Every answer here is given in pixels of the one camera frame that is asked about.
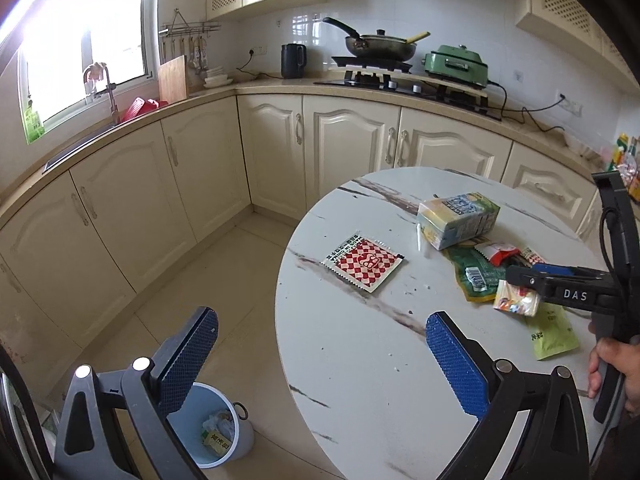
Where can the red checkered sachet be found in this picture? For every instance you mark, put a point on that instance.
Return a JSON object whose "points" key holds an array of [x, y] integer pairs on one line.
{"points": [[362, 262]]}

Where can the wall utensil rack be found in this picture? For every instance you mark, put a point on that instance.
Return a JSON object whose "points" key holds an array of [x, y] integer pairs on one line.
{"points": [[192, 35]]}

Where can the black electric kettle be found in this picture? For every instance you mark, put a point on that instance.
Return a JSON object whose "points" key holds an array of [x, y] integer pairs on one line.
{"points": [[292, 62]]}

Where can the cluster of condiment bottles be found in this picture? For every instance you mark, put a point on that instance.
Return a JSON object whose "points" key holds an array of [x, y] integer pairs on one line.
{"points": [[627, 160]]}

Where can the small red patterned wrapper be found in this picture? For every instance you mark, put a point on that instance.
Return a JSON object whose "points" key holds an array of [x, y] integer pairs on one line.
{"points": [[534, 255]]}

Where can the clear plastic container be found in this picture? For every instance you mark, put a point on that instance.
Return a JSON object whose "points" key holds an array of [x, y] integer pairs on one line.
{"points": [[582, 149]]}

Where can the metal sink faucet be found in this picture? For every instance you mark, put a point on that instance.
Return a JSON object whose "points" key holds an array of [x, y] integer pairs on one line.
{"points": [[107, 90]]}

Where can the person's right hand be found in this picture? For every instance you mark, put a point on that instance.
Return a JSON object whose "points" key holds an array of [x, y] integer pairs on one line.
{"points": [[620, 357]]}

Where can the steel kitchen sink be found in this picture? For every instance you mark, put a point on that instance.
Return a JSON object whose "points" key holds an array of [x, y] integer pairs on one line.
{"points": [[80, 147]]}

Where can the green milk carton pack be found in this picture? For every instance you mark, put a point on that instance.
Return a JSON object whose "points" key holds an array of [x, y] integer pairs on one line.
{"points": [[457, 217]]}

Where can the wooden cutting board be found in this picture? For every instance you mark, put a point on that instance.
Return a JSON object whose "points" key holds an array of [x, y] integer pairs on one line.
{"points": [[173, 80]]}

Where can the stack of white dishes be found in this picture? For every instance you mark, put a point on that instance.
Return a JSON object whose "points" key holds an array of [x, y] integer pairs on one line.
{"points": [[218, 79]]}

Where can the blue plastic waste bin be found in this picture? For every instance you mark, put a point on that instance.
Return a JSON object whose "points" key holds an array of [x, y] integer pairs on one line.
{"points": [[240, 440]]}

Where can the kitchen window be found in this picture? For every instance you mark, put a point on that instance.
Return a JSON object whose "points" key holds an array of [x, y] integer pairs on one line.
{"points": [[85, 40]]}

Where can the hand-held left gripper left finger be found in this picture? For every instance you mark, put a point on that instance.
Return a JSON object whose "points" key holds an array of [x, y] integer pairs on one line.
{"points": [[187, 355]]}

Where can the green electric cooker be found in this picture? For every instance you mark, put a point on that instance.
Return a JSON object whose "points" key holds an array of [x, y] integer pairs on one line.
{"points": [[455, 67]]}

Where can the light wooden board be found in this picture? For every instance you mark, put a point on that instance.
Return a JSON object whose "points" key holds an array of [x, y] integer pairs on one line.
{"points": [[450, 84]]}

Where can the wide white wall outlet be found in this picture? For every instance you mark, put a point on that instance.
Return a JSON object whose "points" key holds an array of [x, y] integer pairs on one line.
{"points": [[570, 103]]}

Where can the white plastic bag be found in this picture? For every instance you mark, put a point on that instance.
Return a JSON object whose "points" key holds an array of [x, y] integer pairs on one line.
{"points": [[222, 421]]}

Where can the black gas stove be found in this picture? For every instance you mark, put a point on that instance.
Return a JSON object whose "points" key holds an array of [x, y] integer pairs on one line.
{"points": [[400, 85]]}

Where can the small white wall outlet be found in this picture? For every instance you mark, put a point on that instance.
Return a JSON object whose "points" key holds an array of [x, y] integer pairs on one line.
{"points": [[256, 51]]}

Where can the dark green packet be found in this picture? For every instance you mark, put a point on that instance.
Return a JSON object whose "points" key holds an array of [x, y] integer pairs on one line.
{"points": [[475, 275]]}

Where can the black wok with lid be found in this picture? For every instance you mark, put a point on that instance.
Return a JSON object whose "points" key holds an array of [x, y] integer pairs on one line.
{"points": [[382, 46]]}

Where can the red plastic basket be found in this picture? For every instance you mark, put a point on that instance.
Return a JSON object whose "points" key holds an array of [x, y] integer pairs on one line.
{"points": [[142, 109]]}

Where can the yellow snack packet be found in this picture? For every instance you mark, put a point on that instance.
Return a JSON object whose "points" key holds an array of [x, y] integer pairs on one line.
{"points": [[217, 442]]}

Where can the light green snack packet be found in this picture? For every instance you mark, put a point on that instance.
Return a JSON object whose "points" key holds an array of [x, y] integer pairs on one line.
{"points": [[552, 332]]}

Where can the cream kitchen base cabinets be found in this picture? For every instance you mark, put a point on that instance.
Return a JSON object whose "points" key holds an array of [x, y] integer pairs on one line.
{"points": [[125, 200]]}

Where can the small colourful candy wrapper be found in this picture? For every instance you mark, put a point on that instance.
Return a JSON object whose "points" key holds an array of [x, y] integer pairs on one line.
{"points": [[517, 302]]}

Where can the red and white wrapper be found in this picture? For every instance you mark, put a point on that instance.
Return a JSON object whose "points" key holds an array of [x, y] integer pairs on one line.
{"points": [[497, 252]]}

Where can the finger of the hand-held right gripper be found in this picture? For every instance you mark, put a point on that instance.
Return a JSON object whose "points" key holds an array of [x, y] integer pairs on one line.
{"points": [[552, 270], [525, 280]]}

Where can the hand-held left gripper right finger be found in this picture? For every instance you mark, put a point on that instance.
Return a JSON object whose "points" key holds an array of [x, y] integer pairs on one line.
{"points": [[455, 360]]}

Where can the green dish soap bottle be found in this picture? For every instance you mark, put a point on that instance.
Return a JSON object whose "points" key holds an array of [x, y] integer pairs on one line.
{"points": [[34, 125]]}

